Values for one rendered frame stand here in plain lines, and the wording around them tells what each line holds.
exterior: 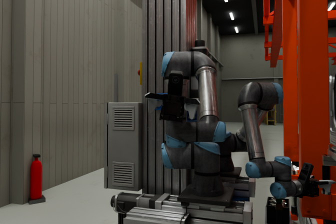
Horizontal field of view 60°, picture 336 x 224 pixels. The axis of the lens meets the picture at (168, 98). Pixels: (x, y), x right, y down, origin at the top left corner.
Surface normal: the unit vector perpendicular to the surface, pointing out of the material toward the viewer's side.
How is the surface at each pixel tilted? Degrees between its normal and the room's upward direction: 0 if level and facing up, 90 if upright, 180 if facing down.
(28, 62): 90
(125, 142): 90
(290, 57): 90
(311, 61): 90
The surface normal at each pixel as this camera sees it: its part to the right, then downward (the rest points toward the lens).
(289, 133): -0.33, -0.03
